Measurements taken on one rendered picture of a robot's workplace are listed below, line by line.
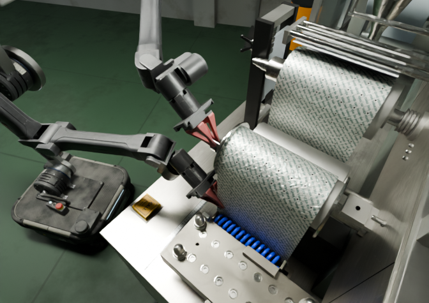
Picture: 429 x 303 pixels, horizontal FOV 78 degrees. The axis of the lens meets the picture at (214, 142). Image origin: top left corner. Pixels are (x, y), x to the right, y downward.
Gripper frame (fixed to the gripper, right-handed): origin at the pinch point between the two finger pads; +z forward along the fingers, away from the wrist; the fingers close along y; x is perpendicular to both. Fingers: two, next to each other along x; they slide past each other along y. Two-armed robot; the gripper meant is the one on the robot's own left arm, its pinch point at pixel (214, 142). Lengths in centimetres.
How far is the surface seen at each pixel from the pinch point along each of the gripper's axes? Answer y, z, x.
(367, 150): -59, 51, -6
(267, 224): 5.3, 22.6, 5.0
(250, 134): -3.9, 2.4, 8.7
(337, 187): -2.7, 17.9, 22.9
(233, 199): 5.2, 14.6, -1.4
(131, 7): -212, -154, -322
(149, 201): 14.4, 8.6, -37.1
